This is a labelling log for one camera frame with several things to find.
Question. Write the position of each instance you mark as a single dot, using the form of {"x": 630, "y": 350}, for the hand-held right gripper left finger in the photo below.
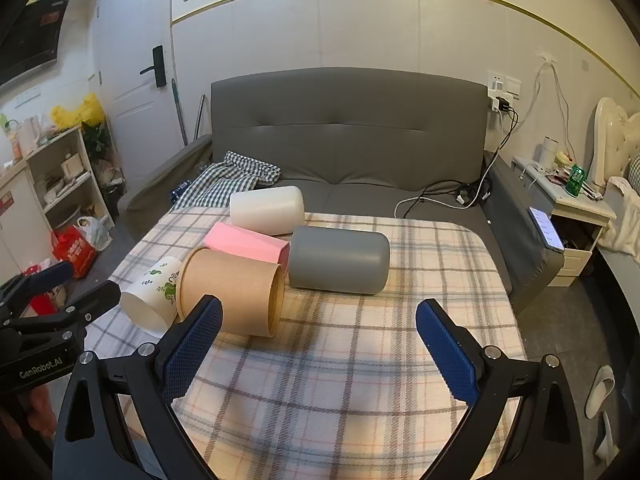
{"x": 192, "y": 355}

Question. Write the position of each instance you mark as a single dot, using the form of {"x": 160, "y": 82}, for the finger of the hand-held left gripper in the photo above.
{"x": 97, "y": 300}
{"x": 50, "y": 275}

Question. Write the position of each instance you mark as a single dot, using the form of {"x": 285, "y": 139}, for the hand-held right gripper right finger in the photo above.
{"x": 447, "y": 355}

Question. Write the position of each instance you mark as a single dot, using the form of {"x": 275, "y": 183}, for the white cup with green print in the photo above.
{"x": 150, "y": 290}

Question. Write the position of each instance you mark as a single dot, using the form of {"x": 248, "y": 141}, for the brown paper cup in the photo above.
{"x": 235, "y": 290}

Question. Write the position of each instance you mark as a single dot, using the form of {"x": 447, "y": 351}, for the pink cup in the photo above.
{"x": 240, "y": 242}

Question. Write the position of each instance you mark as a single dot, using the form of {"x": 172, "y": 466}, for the grey cup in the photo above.
{"x": 340, "y": 260}

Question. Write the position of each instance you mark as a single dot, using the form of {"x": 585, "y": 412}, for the plain white cup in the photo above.
{"x": 267, "y": 210}

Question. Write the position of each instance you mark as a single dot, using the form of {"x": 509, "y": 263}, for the white thermos cup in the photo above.
{"x": 548, "y": 152}

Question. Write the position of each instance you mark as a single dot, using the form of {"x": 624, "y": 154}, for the person's left hand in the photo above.
{"x": 37, "y": 410}

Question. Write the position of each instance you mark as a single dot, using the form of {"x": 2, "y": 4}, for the red bag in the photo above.
{"x": 75, "y": 252}

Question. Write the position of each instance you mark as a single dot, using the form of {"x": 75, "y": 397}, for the white plastic bag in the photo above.
{"x": 95, "y": 232}

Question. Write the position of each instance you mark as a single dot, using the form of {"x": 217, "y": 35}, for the white open shelf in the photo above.
{"x": 70, "y": 180}

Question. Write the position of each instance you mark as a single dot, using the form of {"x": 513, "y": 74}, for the plaid tablecloth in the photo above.
{"x": 350, "y": 360}

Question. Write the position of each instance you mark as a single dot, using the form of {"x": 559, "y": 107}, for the white slipper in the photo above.
{"x": 610, "y": 437}
{"x": 600, "y": 390}

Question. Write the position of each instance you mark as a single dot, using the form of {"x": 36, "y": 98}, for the smartphone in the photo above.
{"x": 546, "y": 228}

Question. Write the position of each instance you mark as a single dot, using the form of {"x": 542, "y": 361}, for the yellow plastic bag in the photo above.
{"x": 80, "y": 112}

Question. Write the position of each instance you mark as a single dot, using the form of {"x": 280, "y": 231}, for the green checked cloth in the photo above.
{"x": 220, "y": 180}

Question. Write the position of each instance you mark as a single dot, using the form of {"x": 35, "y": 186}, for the white nightstand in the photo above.
{"x": 575, "y": 240}

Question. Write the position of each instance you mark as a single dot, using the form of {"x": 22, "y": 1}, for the white door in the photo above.
{"x": 132, "y": 110}

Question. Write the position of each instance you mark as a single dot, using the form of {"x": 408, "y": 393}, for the grey broom stick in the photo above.
{"x": 199, "y": 117}

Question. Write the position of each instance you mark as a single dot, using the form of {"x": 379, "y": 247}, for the green bottle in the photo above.
{"x": 576, "y": 181}

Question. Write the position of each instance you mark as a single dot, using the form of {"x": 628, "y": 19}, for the white bedding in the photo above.
{"x": 622, "y": 220}

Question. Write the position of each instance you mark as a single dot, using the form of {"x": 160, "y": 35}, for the black door lock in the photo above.
{"x": 158, "y": 66}

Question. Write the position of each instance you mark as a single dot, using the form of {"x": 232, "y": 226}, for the grey sofa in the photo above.
{"x": 350, "y": 135}

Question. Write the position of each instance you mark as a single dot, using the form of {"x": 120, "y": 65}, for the black range hood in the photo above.
{"x": 30, "y": 30}

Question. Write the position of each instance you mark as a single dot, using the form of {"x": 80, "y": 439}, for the cream bed headboard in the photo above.
{"x": 612, "y": 135}

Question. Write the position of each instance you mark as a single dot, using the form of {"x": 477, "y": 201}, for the black wall charger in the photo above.
{"x": 502, "y": 105}

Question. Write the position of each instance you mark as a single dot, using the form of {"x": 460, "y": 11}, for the white wall socket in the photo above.
{"x": 505, "y": 85}

